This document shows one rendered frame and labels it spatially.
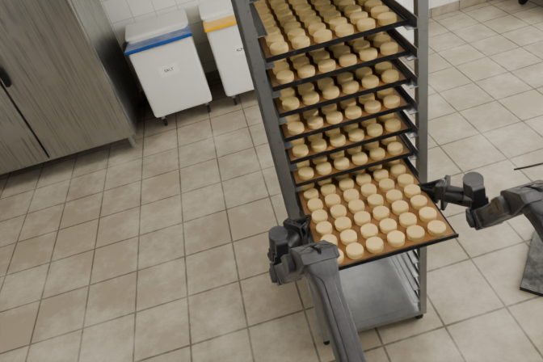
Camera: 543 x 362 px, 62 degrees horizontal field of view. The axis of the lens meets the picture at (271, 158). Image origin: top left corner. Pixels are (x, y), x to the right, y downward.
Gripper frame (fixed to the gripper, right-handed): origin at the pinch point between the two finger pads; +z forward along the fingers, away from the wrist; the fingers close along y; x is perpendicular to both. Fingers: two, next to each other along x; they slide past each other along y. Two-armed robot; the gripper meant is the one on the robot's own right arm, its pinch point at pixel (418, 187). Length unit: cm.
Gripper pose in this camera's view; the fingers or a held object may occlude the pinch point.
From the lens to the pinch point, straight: 156.1
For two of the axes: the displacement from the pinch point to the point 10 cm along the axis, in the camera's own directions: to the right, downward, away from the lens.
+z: -8.0, -1.9, 5.8
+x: -5.6, 5.9, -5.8
